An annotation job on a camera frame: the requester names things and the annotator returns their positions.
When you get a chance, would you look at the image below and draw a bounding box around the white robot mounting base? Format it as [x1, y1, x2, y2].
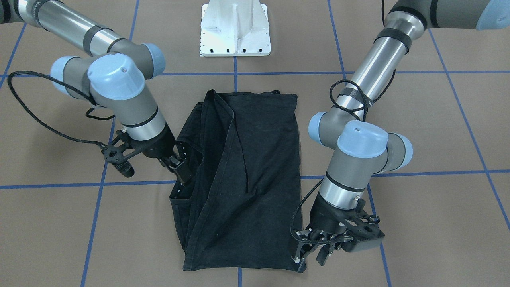
[199, 0, 271, 57]

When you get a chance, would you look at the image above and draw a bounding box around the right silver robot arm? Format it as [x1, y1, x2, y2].
[1, 0, 192, 184]

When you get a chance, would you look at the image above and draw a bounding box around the black graphic t-shirt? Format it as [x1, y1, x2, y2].
[169, 90, 306, 273]

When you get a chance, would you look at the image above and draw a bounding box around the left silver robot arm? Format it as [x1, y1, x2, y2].
[290, 0, 509, 272]

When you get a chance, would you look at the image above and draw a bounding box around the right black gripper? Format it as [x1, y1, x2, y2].
[100, 124, 193, 184]

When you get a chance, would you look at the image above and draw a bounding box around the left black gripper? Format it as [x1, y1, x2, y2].
[293, 195, 355, 266]

